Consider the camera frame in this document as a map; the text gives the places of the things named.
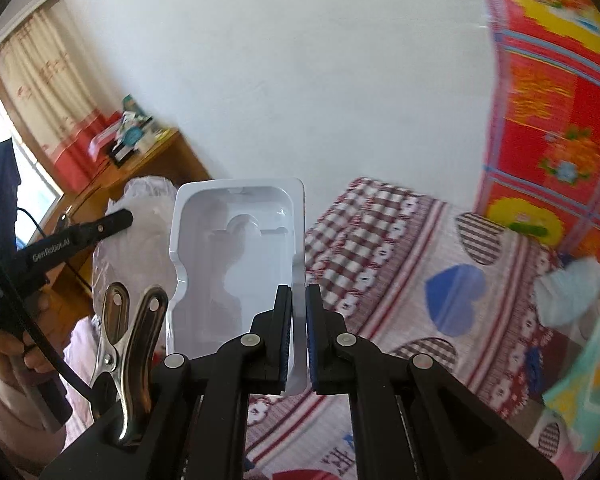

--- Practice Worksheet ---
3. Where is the person's left forearm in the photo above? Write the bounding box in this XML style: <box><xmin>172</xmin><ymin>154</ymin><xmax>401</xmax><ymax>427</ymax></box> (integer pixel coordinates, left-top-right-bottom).
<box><xmin>0</xmin><ymin>365</ymin><xmax>66</xmax><ymax>480</ymax></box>

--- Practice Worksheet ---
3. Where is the white plastic bag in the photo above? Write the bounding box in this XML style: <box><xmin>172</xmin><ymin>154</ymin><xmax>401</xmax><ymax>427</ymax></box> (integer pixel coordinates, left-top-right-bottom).
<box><xmin>92</xmin><ymin>175</ymin><xmax>181</xmax><ymax>321</ymax></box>

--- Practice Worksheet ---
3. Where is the metal spring clip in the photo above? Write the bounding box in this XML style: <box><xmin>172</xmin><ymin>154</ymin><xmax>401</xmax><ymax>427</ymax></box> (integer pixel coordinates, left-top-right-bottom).
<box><xmin>89</xmin><ymin>282</ymin><xmax>170</xmax><ymax>447</ymax></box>

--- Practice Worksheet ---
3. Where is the teal wet wipes pack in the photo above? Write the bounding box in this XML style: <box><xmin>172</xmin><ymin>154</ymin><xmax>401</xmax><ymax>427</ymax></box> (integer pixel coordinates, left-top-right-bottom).
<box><xmin>532</xmin><ymin>256</ymin><xmax>600</xmax><ymax>453</ymax></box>

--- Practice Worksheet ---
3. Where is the window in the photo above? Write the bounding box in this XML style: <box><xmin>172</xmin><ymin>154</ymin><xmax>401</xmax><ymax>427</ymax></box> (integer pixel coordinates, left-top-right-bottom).
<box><xmin>0</xmin><ymin>92</ymin><xmax>63</xmax><ymax>241</ymax></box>

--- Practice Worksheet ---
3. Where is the light pink quilted clothing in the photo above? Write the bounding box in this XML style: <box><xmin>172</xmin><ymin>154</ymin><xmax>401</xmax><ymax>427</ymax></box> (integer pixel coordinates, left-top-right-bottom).
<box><xmin>62</xmin><ymin>317</ymin><xmax>101</xmax><ymax>441</ymax></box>

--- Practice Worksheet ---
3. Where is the white plastic tray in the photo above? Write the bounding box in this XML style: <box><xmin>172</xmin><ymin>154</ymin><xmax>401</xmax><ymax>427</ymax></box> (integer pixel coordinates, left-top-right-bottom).
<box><xmin>166</xmin><ymin>177</ymin><xmax>308</xmax><ymax>395</ymax></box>

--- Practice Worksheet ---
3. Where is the black box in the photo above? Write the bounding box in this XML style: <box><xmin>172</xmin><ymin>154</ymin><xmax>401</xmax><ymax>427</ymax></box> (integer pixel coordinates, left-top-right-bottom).
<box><xmin>107</xmin><ymin>142</ymin><xmax>142</xmax><ymax>167</ymax></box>

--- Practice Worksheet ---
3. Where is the red box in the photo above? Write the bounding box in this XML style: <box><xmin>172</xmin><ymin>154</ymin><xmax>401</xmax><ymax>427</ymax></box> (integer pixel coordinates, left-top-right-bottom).
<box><xmin>89</xmin><ymin>119</ymin><xmax>123</xmax><ymax>158</ymax></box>

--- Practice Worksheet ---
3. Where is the person's left hand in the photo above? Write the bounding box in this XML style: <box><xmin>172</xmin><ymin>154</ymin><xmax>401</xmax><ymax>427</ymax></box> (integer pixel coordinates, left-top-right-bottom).
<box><xmin>0</xmin><ymin>305</ymin><xmax>76</xmax><ymax>392</ymax></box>

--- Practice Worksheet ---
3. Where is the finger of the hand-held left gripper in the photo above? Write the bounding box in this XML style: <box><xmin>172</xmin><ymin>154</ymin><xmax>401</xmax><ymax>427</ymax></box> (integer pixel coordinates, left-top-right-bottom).
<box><xmin>10</xmin><ymin>209</ymin><xmax>135</xmax><ymax>286</ymax></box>

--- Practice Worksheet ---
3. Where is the beige and red curtain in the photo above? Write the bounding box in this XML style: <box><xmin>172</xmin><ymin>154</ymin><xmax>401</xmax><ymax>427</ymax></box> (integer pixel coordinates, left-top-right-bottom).
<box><xmin>0</xmin><ymin>7</ymin><xmax>111</xmax><ymax>193</ymax></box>

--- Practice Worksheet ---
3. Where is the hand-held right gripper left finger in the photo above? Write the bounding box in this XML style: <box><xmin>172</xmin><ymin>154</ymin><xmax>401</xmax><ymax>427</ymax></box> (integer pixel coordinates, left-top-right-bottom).
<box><xmin>42</xmin><ymin>284</ymin><xmax>293</xmax><ymax>480</ymax></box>

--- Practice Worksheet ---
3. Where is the wooden desk with shelves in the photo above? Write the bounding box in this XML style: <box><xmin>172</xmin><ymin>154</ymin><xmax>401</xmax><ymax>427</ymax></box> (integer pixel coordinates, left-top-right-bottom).
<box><xmin>30</xmin><ymin>127</ymin><xmax>216</xmax><ymax>301</ymax></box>

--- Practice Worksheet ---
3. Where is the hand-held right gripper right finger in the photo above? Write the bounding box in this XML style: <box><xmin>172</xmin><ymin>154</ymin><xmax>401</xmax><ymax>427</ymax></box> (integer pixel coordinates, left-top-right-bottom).
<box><xmin>305</xmin><ymin>284</ymin><xmax>563</xmax><ymax>480</ymax></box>

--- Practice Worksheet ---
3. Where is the red floral printed cloth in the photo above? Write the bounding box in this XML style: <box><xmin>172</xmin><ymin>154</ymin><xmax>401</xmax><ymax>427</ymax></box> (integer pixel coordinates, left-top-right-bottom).
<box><xmin>472</xmin><ymin>0</ymin><xmax>600</xmax><ymax>256</ymax></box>

